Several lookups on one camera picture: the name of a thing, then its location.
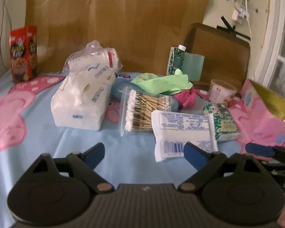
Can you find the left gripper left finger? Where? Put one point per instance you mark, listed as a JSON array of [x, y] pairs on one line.
[[73, 173]]

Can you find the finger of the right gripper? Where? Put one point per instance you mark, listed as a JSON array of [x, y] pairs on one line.
[[265, 151]]

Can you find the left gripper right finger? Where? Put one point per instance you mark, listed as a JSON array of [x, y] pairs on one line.
[[218, 173]]

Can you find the green patterned tissue pack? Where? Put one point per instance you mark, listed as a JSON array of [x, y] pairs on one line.
[[225, 126]]

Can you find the small white tissue pack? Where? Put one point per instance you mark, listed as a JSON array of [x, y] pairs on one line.
[[173, 130]]

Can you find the pink knitted cloth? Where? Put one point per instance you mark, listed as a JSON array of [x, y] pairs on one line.
[[186, 98]]

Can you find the light green cloth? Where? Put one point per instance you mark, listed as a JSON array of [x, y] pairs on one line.
[[168, 85]]

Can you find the blue plastic case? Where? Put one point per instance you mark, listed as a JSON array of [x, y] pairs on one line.
[[121, 83]]

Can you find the pink macaron biscuit tin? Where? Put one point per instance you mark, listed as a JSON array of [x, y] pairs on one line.
[[260, 116]]

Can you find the large white tissue pack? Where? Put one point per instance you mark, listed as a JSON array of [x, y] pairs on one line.
[[81, 100]]

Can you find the blue pig print tablecloth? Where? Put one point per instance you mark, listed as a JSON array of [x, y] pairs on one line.
[[128, 159]]

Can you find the pink white snack can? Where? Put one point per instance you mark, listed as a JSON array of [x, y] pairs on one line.
[[221, 92]]

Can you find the white frosted glass door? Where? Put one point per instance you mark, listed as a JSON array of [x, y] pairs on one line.
[[268, 44]]

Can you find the teal plastic cup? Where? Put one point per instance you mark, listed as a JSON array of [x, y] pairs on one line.
[[192, 66]]

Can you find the clear bag of cotton pads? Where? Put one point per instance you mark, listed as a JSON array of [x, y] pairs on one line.
[[92, 55]]

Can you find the green drink carton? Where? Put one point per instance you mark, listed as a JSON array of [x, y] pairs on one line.
[[176, 58]]

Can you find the red cereal box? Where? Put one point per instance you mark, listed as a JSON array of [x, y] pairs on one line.
[[23, 53]]

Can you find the white power adapter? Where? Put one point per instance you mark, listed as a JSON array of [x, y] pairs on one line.
[[240, 10]]

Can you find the brown wood pattern sheet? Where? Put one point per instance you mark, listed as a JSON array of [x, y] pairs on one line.
[[141, 31]]

